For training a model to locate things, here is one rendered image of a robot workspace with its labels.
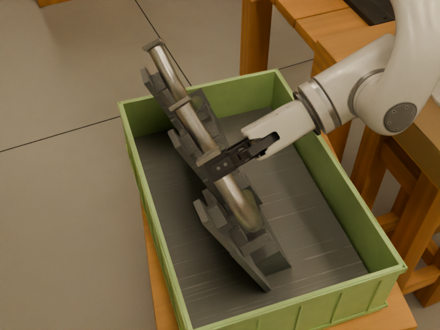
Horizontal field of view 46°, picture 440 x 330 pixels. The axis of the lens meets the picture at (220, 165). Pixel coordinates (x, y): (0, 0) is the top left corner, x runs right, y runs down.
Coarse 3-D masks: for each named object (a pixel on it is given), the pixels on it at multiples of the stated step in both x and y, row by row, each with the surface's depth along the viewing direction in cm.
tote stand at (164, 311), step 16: (144, 224) 121; (160, 272) 112; (160, 288) 110; (160, 304) 107; (400, 304) 107; (160, 320) 105; (176, 320) 105; (352, 320) 105; (368, 320) 105; (384, 320) 105; (400, 320) 105
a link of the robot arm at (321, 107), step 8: (312, 80) 76; (304, 88) 75; (312, 88) 74; (320, 88) 74; (304, 96) 75; (312, 96) 74; (320, 96) 73; (312, 104) 74; (320, 104) 73; (328, 104) 73; (312, 112) 75; (320, 112) 74; (328, 112) 74; (320, 120) 75; (328, 120) 74; (336, 120) 75; (320, 128) 77; (328, 128) 75
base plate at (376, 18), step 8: (344, 0) 168; (352, 0) 166; (360, 0) 166; (368, 0) 166; (376, 0) 166; (384, 0) 166; (352, 8) 165; (360, 8) 162; (368, 8) 162; (376, 8) 162; (384, 8) 162; (392, 8) 162; (360, 16) 162; (368, 16) 159; (376, 16) 159; (384, 16) 159; (392, 16) 159; (368, 24) 160; (376, 24) 157
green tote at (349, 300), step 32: (224, 96) 132; (256, 96) 136; (288, 96) 127; (128, 128) 118; (160, 128) 133; (320, 160) 117; (352, 192) 106; (352, 224) 109; (160, 256) 106; (384, 256) 99; (352, 288) 92; (384, 288) 99; (224, 320) 87; (256, 320) 90; (288, 320) 95; (320, 320) 100
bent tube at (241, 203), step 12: (204, 156) 77; (228, 180) 78; (228, 192) 78; (240, 192) 79; (228, 204) 79; (240, 204) 79; (252, 204) 93; (240, 216) 80; (252, 216) 80; (252, 228) 82
